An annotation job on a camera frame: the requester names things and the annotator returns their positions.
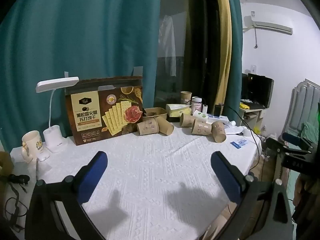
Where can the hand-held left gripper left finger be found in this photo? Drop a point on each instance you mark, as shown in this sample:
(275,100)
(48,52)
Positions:
(92,172)

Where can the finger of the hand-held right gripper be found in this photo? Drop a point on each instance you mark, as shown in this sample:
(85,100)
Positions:
(277,145)
(291,137)

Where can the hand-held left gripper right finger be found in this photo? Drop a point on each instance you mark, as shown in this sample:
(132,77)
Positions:
(225,175)

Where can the person's right forearm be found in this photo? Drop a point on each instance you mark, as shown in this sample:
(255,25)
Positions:
(302,192)

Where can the green cloth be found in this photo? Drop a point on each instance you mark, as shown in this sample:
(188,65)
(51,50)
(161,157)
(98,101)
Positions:
(310,132)

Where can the grey padded headboard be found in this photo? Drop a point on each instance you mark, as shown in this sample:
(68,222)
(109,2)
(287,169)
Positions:
(303,105)

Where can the blue white card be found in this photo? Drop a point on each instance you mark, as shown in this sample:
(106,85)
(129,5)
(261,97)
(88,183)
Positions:
(240,143)

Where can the small wooden desk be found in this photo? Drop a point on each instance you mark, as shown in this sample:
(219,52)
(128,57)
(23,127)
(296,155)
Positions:
(251,115)

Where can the printed brown paper cup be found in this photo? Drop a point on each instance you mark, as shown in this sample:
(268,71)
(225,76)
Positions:
(165,125)
(148,127)
(201,127)
(187,120)
(218,131)

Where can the yellow cloth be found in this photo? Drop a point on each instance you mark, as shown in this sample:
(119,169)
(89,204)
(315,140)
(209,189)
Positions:
(245,105)

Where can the white blue flat box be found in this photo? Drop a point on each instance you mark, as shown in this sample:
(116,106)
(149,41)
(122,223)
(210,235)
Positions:
(220,118)

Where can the black monitor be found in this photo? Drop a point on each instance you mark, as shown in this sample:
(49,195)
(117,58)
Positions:
(258,90)

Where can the brown cracker box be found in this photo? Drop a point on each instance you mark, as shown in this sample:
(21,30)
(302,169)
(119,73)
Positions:
(107,112)

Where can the white textured tablecloth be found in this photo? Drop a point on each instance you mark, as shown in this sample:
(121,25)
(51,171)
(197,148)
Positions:
(155,170)

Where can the white green tube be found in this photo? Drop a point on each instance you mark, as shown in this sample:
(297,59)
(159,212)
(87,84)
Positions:
(200,115)

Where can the white desk lamp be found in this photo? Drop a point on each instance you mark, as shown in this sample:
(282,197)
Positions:
(53,120)

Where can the small black device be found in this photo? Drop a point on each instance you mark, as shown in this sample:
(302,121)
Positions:
(217,110)

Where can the cream cartoon mug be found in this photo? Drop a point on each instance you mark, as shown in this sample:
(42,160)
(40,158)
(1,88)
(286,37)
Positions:
(31,145)

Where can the small white bottle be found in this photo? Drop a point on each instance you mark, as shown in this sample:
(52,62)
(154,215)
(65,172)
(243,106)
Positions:
(204,108)

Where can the pink lidded jar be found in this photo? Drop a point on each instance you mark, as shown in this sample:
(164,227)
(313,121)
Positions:
(196,103)

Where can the yellow white tissue box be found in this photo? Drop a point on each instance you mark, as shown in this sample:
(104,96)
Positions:
(178,110)

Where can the plain brown paper cup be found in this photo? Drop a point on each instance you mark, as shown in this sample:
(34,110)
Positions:
(186,97)

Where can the brown paper food tray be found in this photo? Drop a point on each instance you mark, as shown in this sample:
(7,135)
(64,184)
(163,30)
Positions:
(155,112)

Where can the brown plush toy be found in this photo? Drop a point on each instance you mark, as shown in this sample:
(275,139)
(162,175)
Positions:
(5,162)

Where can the narrow teal curtain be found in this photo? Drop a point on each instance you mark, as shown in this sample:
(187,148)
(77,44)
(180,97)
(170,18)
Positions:
(235,40)

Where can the white air conditioner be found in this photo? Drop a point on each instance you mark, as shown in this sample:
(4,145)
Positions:
(270,24)

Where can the yellow curtain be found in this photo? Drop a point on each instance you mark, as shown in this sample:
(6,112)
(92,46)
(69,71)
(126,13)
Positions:
(223,42)

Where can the wide teal curtain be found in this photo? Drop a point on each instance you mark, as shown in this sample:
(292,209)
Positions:
(80,42)

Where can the white hanging garment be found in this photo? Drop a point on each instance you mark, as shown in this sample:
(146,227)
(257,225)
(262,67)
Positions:
(168,47)

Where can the white wall socket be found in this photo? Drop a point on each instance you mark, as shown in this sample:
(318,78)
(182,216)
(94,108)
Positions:
(253,68)

